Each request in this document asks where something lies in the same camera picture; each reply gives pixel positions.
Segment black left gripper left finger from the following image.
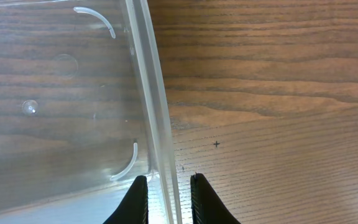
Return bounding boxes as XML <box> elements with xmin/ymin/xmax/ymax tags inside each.
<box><xmin>103</xmin><ymin>175</ymin><xmax>149</xmax><ymax>224</ymax></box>

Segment clear plastic container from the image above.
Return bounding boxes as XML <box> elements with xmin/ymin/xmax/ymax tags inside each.
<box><xmin>0</xmin><ymin>0</ymin><xmax>181</xmax><ymax>223</ymax></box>

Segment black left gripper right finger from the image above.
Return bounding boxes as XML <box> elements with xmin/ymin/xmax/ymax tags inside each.
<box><xmin>190</xmin><ymin>173</ymin><xmax>240</xmax><ymax>224</ymax></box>

